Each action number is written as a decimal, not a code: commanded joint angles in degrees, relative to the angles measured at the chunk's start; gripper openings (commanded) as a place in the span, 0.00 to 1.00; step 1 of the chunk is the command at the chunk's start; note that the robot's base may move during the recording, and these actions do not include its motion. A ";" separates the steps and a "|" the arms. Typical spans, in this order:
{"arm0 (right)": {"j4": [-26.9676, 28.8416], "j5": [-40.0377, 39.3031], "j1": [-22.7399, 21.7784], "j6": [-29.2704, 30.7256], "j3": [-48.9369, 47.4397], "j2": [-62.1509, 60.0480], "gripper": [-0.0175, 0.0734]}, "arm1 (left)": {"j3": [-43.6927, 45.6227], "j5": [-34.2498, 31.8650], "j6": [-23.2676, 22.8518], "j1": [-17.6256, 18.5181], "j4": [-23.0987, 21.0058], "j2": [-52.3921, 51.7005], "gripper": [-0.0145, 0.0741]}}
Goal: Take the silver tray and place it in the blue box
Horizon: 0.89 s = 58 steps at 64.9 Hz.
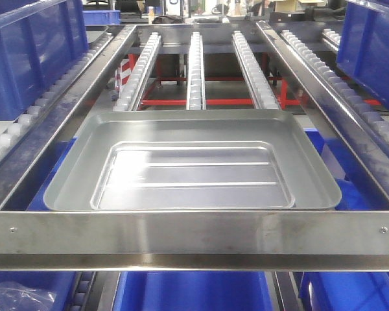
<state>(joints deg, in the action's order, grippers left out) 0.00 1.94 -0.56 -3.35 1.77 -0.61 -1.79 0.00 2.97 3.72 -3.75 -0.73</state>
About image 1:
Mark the upper right blue bin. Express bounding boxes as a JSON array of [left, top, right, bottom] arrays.
[[336, 1, 389, 110]]

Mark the middle roller track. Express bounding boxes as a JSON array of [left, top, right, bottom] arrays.
[[186, 32, 206, 110]]

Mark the clear plastic bag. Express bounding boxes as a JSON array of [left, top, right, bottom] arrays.
[[0, 281, 56, 310]]

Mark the steel guide rail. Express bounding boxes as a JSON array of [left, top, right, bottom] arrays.
[[0, 25, 137, 211], [256, 21, 389, 210]]

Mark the roller track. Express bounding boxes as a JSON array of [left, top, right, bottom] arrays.
[[0, 25, 113, 160], [281, 29, 389, 146], [186, 32, 206, 110], [113, 32, 161, 111], [232, 30, 281, 109]]

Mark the large silver tray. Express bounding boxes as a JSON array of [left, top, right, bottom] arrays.
[[44, 109, 342, 211]]

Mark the far left roller track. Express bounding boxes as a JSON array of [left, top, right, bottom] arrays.
[[0, 25, 113, 160]]

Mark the far right roller track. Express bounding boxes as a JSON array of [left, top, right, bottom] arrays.
[[281, 29, 389, 146]]

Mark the left centre roller track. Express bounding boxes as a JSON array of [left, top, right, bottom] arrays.
[[113, 32, 161, 111]]

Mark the right steel guide rail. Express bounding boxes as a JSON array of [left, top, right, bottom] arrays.
[[256, 21, 389, 210]]

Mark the lower left blue bin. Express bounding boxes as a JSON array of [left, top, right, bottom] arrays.
[[0, 271, 76, 310]]

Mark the red metal frame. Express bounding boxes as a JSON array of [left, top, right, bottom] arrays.
[[128, 53, 383, 110]]

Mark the upper left blue bin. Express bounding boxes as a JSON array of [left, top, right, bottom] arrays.
[[0, 1, 88, 121]]

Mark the right centre roller track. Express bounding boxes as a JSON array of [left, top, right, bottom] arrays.
[[232, 30, 281, 109]]

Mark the lower centre blue bin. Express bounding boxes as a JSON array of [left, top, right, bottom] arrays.
[[113, 271, 273, 310]]

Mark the small ribbed silver tray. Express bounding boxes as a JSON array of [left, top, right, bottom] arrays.
[[90, 141, 295, 211]]

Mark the left steel guide rail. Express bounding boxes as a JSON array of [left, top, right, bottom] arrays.
[[0, 25, 137, 211]]

